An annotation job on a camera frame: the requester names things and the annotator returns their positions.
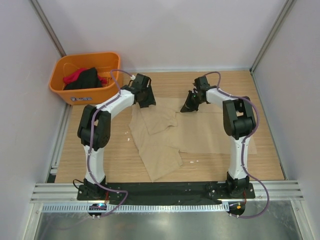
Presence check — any beige t shirt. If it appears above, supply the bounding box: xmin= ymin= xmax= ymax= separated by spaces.
xmin=129 ymin=97 xmax=257 ymax=182

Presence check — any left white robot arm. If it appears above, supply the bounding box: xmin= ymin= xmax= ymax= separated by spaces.
xmin=77 ymin=73 xmax=156 ymax=201

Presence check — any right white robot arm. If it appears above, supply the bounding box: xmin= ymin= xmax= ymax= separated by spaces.
xmin=180 ymin=75 xmax=259 ymax=198

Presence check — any orange plastic basket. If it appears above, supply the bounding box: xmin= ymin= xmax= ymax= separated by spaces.
xmin=49 ymin=52 xmax=121 ymax=105

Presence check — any black t shirt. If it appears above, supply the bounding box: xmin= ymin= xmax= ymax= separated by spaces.
xmin=62 ymin=67 xmax=104 ymax=91

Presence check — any red t shirt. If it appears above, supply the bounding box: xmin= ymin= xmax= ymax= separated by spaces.
xmin=62 ymin=69 xmax=108 ymax=87

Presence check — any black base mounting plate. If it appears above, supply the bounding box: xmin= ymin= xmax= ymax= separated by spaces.
xmin=77 ymin=181 xmax=256 ymax=206

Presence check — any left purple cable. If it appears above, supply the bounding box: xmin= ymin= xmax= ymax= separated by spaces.
xmin=86 ymin=69 xmax=129 ymax=218

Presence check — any white slotted cable duct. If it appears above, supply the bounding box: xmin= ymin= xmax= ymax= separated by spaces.
xmin=41 ymin=202 xmax=229 ymax=214

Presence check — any aluminium frame rail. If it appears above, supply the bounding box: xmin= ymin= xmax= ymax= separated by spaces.
xmin=30 ymin=180 xmax=304 ymax=203

